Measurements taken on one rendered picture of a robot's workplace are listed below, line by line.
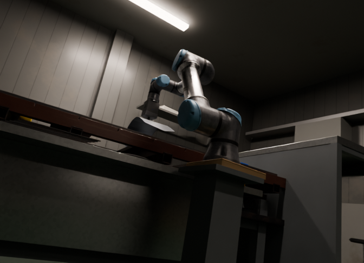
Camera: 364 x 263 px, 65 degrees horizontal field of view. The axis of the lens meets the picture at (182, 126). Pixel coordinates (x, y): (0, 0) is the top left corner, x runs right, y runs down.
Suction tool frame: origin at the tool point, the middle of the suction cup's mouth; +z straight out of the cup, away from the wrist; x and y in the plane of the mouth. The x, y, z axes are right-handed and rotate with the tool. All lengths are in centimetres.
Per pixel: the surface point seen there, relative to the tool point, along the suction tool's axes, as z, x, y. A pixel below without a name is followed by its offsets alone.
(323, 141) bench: -2, 71, -76
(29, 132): 34, 52, 65
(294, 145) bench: -2, 52, -78
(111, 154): 34, 55, 36
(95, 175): 42, 39, 35
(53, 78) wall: -106, -268, 42
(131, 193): 46, 40, 18
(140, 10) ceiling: -220, -184, -31
